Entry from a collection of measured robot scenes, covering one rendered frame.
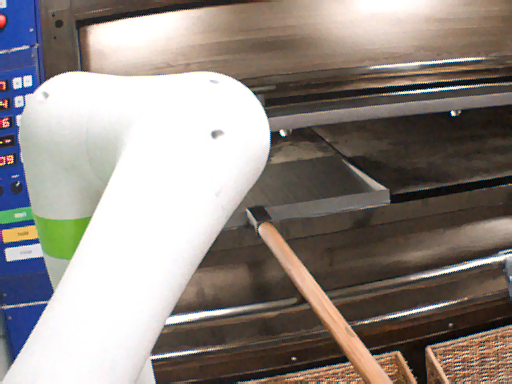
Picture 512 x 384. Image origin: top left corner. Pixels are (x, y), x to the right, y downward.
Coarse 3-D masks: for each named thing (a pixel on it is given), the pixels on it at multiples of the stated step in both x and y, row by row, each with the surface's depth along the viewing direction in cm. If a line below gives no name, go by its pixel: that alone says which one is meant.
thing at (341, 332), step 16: (272, 240) 192; (288, 256) 184; (288, 272) 180; (304, 272) 176; (304, 288) 171; (320, 288) 171; (320, 304) 164; (320, 320) 162; (336, 320) 157; (336, 336) 154; (352, 336) 152; (352, 352) 147; (368, 352) 146; (368, 368) 141
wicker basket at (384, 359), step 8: (392, 352) 222; (376, 360) 221; (384, 360) 222; (392, 360) 222; (400, 360) 220; (320, 368) 219; (328, 368) 219; (336, 368) 219; (344, 368) 220; (352, 368) 220; (400, 368) 220; (408, 368) 217; (280, 376) 217; (288, 376) 217; (296, 376) 217; (304, 376) 218; (312, 376) 218; (320, 376) 219; (328, 376) 219; (336, 376) 219; (344, 376) 220; (352, 376) 220; (400, 376) 221; (408, 376) 215
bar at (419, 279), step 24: (456, 264) 181; (480, 264) 181; (504, 264) 182; (336, 288) 176; (360, 288) 176; (384, 288) 177; (408, 288) 178; (192, 312) 172; (216, 312) 172; (240, 312) 172; (264, 312) 173; (288, 312) 174
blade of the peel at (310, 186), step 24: (264, 168) 243; (288, 168) 241; (312, 168) 240; (336, 168) 239; (264, 192) 227; (288, 192) 225; (312, 192) 224; (336, 192) 223; (360, 192) 222; (384, 192) 215; (240, 216) 209; (288, 216) 211
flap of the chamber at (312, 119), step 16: (480, 96) 197; (496, 96) 198; (320, 112) 191; (336, 112) 191; (352, 112) 192; (368, 112) 192; (384, 112) 193; (400, 112) 194; (416, 112) 194; (432, 112) 195; (272, 128) 189; (288, 128) 190
